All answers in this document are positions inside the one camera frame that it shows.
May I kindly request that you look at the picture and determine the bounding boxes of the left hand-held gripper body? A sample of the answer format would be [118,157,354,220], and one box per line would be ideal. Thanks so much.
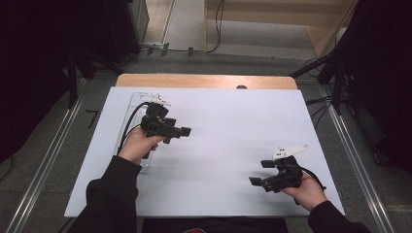
[140,97,183,146]

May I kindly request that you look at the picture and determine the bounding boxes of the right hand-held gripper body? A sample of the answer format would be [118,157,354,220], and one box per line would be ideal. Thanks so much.
[259,144,309,194]

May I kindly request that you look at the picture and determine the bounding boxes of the clear plastic container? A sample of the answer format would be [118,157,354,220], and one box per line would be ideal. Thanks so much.
[116,91,162,173]

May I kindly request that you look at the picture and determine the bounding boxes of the person's left hand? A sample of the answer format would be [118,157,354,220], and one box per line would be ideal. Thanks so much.
[118,126,166,166]

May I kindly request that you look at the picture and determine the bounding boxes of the person's right hand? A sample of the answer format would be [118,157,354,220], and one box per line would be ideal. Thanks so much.
[281,172,328,213]

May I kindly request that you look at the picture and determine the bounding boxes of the white board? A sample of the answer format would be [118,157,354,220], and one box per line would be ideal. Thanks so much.
[63,85,345,218]

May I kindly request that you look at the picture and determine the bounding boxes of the wooden table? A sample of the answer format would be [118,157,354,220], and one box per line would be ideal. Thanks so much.
[115,73,298,91]

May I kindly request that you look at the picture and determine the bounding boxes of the person's dark lap clothing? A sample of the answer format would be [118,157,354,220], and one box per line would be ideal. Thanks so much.
[141,216,290,233]

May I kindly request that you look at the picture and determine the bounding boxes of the black stand legs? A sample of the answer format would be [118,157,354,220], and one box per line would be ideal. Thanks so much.
[65,48,124,110]
[289,48,345,117]

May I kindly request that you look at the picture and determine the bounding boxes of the black cabinet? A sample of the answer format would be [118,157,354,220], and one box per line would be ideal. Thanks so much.
[105,0,151,64]

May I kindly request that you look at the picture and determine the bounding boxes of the dark curtain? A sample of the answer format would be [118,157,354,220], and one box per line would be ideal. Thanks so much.
[0,0,111,164]
[336,0,412,176]

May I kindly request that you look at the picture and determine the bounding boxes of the light wooden shelf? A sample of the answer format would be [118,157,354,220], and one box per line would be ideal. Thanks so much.
[203,0,360,59]

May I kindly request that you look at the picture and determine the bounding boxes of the left hand-held gripper black cable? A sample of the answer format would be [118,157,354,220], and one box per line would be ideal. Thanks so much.
[117,101,152,155]

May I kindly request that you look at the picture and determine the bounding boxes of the hand-held gripper black cable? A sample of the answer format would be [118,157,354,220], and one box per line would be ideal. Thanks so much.
[117,101,152,155]
[298,166,327,191]

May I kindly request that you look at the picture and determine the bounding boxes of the right hand-held gripper black cable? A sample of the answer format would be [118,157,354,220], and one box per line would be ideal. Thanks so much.
[298,166,327,191]

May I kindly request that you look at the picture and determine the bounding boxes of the metal floor rail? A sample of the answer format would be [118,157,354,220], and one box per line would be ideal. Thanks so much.
[5,78,86,233]
[318,84,396,233]

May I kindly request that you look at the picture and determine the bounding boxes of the bundle of black floor cables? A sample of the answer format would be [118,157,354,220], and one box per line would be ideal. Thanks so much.
[305,94,335,128]

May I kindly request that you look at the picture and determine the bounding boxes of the hanging black cable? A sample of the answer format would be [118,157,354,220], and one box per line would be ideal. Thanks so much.
[205,0,226,54]

